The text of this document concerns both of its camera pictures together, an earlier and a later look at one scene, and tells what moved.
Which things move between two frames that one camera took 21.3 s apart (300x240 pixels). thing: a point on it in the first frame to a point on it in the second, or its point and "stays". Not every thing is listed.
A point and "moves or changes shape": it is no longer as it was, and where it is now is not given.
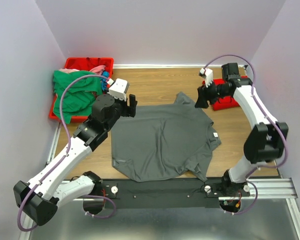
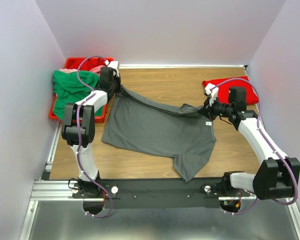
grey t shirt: (162, 140) moves or changes shape
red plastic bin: (83, 64) stays
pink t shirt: (98, 69) stays
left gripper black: (129, 111) to (118, 89)
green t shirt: (79, 97) stays
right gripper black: (204, 95) to (207, 110)
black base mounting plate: (125, 194) stays
